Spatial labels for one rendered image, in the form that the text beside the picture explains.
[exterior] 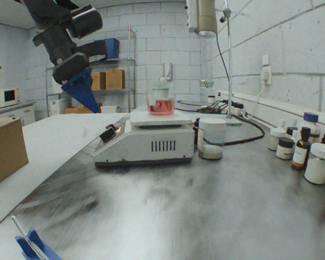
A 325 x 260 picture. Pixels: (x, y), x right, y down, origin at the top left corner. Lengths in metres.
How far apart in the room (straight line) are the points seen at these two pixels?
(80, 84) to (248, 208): 0.32
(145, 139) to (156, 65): 2.53
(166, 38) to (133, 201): 2.76
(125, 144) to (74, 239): 0.20
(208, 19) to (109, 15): 2.56
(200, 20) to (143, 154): 0.62
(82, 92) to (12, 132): 0.19
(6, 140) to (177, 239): 0.35
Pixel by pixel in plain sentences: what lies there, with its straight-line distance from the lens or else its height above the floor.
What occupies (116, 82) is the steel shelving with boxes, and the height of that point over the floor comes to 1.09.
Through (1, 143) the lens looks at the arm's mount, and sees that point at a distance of 0.40.
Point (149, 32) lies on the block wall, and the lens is 2.95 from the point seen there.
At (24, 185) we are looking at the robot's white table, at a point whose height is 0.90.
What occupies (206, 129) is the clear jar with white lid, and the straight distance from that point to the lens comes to 0.37.
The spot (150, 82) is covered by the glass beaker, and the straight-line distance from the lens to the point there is 0.37.
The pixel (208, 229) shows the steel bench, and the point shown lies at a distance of 0.22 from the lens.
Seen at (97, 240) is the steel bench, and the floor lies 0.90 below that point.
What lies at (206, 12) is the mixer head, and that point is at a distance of 0.82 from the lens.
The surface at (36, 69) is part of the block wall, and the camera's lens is 3.84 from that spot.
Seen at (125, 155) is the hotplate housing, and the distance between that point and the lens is 0.34.
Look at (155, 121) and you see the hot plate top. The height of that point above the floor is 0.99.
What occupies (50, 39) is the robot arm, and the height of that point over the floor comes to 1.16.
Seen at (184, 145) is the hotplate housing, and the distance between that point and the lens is 0.35.
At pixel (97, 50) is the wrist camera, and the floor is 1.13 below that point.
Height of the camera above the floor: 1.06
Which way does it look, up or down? 15 degrees down
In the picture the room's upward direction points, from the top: straight up
